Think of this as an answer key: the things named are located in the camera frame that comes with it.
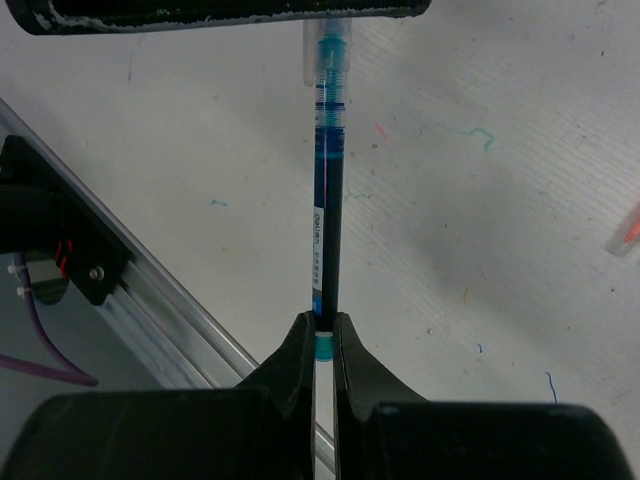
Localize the teal pen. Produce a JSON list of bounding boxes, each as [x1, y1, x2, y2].
[[309, 22, 349, 362]]

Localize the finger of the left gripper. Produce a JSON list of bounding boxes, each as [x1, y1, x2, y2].
[[8, 0, 431, 35]]

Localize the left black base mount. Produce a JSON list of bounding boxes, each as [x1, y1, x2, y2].
[[1, 135, 129, 306]]

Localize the aluminium front rail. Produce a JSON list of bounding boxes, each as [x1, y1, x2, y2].
[[1, 106, 336, 479]]

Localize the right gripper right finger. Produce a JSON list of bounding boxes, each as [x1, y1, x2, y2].
[[333, 314, 634, 479]]

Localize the clear teal pen cap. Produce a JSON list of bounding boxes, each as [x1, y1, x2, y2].
[[303, 18, 352, 87]]

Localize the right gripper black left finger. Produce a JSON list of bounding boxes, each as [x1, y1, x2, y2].
[[1, 312, 315, 479]]

